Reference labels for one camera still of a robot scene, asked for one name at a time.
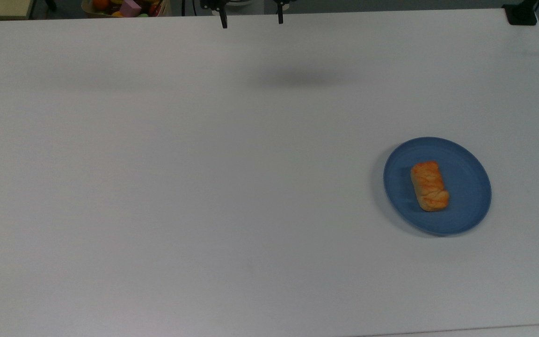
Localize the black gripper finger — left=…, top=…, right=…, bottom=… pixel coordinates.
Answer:
left=201, top=0, right=228, bottom=29
left=274, top=0, right=294, bottom=25

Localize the pink toy block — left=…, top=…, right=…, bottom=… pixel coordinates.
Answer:
left=120, top=0, right=142, bottom=18

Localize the blue round plate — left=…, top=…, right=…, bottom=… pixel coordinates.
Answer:
left=383, top=137, right=492, bottom=236

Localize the basket of toy fruit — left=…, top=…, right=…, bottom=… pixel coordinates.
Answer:
left=81, top=0, right=172, bottom=18

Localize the golden brown bread roll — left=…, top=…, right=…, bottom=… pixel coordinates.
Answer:
left=410, top=161, right=450, bottom=212

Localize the black table clamp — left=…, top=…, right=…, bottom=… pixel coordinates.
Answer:
left=502, top=0, right=539, bottom=26

